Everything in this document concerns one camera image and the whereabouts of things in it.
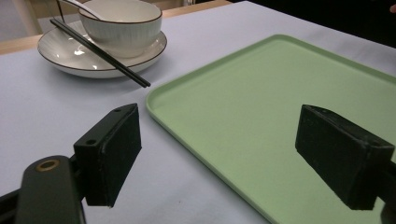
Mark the white plate with dark rim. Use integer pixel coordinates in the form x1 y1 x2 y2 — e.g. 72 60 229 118
36 20 168 79

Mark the light green plastic tray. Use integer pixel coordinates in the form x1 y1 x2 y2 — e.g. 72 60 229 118
145 34 396 224

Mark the white ceramic spoon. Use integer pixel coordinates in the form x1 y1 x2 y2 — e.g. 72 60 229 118
58 0 104 21

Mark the white ribbed bowl dark rim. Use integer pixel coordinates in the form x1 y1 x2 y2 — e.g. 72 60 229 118
78 0 163 60

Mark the black chopstick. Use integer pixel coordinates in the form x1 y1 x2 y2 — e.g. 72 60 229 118
49 19 149 89
53 18 152 87

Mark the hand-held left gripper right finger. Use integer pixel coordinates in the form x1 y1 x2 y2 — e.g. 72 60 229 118
294 104 396 211

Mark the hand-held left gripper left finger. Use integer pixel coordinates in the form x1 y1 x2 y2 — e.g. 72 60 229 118
73 103 143 208

